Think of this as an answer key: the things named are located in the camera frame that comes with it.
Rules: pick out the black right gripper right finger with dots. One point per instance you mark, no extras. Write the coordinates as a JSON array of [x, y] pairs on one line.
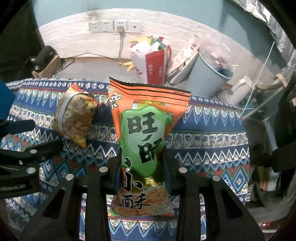
[[226, 217]]

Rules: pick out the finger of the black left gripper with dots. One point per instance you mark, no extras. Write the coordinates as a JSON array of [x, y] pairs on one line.
[[14, 127], [37, 153]]

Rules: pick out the striped orange snack bag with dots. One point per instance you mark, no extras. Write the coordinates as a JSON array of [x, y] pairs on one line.
[[74, 114]]

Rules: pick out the orange green rice cracker bag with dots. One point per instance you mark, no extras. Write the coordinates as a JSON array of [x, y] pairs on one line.
[[143, 116]]

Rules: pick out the blue-rimmed cardboard box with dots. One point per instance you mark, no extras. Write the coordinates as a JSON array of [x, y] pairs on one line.
[[6, 100]]

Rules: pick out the blue patterned tablecloth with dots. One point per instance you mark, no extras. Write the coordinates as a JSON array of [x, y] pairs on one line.
[[209, 139]]

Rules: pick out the black curtain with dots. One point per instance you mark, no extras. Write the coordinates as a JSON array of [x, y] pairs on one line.
[[20, 40]]

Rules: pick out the white electric kettle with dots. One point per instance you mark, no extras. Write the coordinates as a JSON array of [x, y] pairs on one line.
[[237, 92]]

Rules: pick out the banana peel on floor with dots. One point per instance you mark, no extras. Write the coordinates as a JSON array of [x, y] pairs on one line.
[[129, 65]]

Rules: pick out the grey trash bin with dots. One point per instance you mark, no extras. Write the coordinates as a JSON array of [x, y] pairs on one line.
[[207, 76]]

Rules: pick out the white red paper bag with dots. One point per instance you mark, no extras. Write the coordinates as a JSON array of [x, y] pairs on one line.
[[150, 56]]

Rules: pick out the white cardboard packaging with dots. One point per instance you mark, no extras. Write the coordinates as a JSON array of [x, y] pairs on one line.
[[183, 62]]

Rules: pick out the silver foil curtain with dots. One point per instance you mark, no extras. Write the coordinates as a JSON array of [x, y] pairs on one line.
[[281, 39]]

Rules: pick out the white wall socket strip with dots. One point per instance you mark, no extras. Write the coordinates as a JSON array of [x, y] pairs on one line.
[[117, 25]]

